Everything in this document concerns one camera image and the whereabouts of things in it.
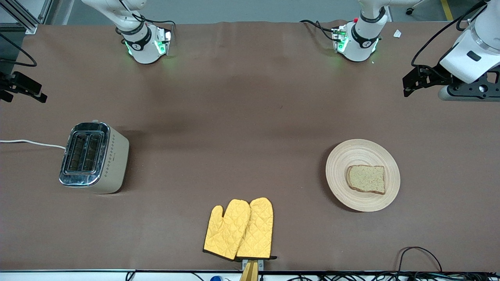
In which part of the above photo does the black left arm base cable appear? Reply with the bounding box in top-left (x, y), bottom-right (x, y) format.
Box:
top-left (300, 20), bottom-right (337, 41)

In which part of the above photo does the slice of bread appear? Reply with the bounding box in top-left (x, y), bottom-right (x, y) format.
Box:
top-left (346, 165), bottom-right (386, 195)

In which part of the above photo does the black looped cable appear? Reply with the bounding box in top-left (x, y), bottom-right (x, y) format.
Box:
top-left (398, 247), bottom-right (443, 274)

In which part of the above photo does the white toaster power cord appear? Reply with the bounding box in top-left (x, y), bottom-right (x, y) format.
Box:
top-left (0, 139), bottom-right (67, 150)

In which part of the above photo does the black arm base cable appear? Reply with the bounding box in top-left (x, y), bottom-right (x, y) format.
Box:
top-left (300, 20), bottom-right (337, 41)
top-left (117, 0), bottom-right (176, 28)

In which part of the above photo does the black right arm base cable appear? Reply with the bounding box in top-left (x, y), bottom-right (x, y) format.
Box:
top-left (117, 0), bottom-right (176, 28)

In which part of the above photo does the aluminium frame post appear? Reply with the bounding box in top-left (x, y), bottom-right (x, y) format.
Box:
top-left (0, 0), bottom-right (51, 35)

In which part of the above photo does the yellow quilted oven mitt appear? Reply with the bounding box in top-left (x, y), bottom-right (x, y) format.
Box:
top-left (203, 199), bottom-right (251, 261)
top-left (236, 197), bottom-right (278, 260)

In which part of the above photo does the round wooden plate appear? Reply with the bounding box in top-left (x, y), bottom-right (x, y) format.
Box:
top-left (325, 139), bottom-right (401, 212)

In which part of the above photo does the cream and chrome toaster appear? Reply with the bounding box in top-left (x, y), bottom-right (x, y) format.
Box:
top-left (59, 121), bottom-right (130, 194)

